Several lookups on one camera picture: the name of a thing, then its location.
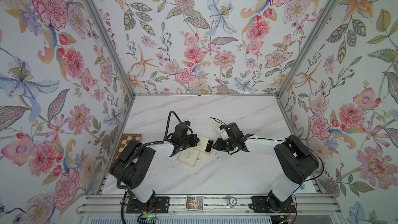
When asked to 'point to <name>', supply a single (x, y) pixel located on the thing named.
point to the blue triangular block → (302, 186)
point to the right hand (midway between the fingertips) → (213, 144)
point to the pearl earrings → (218, 157)
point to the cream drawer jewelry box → (188, 156)
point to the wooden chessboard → (126, 139)
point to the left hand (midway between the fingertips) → (202, 139)
